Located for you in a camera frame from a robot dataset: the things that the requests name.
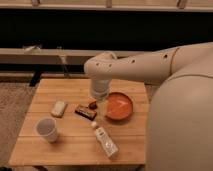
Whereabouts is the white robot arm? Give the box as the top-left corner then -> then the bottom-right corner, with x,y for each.
84,42 -> 213,171

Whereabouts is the wooden table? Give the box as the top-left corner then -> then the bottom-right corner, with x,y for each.
9,79 -> 149,166

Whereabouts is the dark red pepper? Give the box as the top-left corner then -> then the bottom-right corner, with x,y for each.
88,101 -> 97,109

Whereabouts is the brown snack bar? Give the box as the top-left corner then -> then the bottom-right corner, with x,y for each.
75,105 -> 97,121

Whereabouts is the white sponge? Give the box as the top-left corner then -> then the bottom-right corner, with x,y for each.
51,101 -> 67,118

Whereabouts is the white paper cup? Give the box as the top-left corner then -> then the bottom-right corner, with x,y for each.
35,118 -> 59,143

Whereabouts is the orange bowl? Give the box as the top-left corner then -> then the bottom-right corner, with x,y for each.
105,92 -> 133,121

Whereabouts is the grey wall rail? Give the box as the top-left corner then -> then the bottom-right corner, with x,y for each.
0,47 -> 141,66

